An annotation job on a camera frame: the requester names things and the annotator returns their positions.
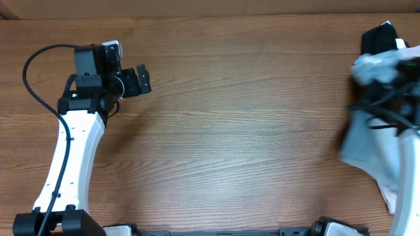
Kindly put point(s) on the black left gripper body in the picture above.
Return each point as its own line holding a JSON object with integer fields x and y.
{"x": 132, "y": 82}

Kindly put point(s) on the light blue denim shorts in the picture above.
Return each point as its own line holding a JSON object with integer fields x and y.
{"x": 375, "y": 151}

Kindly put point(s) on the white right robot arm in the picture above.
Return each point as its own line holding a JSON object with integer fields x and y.
{"x": 397, "y": 103}

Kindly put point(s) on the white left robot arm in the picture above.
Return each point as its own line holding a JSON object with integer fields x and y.
{"x": 91, "y": 96}

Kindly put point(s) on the black folded garment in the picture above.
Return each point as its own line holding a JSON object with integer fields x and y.
{"x": 381, "y": 39}

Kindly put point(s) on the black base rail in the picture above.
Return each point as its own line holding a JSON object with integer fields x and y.
{"x": 284, "y": 231}

